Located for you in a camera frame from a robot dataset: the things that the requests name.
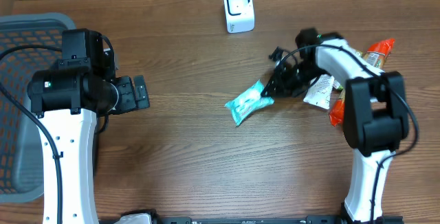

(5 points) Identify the white cream tube gold cap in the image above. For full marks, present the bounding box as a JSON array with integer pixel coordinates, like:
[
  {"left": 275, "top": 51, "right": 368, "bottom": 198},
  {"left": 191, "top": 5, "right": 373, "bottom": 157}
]
[{"left": 303, "top": 74, "right": 335, "bottom": 110}]

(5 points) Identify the teal wet wipes pack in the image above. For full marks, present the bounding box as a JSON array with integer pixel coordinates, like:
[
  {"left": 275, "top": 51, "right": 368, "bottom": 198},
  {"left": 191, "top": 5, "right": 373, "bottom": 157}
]
[{"left": 225, "top": 80, "right": 274, "bottom": 126}]

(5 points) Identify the green tea packet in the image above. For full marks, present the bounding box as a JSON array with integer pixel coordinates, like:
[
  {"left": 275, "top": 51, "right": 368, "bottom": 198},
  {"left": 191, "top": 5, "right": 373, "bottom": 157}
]
[{"left": 332, "top": 48, "right": 364, "bottom": 91}]

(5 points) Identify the spaghetti pack with red ends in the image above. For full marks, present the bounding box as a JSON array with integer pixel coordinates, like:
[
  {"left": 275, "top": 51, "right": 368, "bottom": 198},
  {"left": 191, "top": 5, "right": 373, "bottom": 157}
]
[{"left": 329, "top": 38, "right": 395, "bottom": 126}]

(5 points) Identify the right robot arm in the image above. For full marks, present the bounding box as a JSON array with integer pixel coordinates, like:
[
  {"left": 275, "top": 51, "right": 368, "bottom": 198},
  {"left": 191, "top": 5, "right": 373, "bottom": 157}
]
[{"left": 261, "top": 28, "right": 409, "bottom": 223}]

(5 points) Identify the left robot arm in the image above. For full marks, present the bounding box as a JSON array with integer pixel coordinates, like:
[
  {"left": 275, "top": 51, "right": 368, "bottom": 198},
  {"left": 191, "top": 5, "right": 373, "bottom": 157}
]
[{"left": 27, "top": 29, "right": 150, "bottom": 223}]

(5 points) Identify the white barcode scanner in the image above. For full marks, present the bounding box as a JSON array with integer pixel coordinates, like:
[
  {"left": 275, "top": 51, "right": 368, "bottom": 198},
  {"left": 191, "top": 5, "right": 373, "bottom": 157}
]
[{"left": 223, "top": 0, "right": 255, "bottom": 34}]

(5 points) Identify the grey plastic basket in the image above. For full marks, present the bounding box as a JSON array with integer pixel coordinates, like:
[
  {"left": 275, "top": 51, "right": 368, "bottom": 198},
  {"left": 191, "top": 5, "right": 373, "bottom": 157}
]
[{"left": 1, "top": 13, "right": 75, "bottom": 203}]

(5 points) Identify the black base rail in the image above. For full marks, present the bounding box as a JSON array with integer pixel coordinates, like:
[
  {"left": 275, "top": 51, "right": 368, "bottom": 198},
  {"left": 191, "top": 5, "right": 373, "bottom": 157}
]
[{"left": 98, "top": 208, "right": 405, "bottom": 224}]

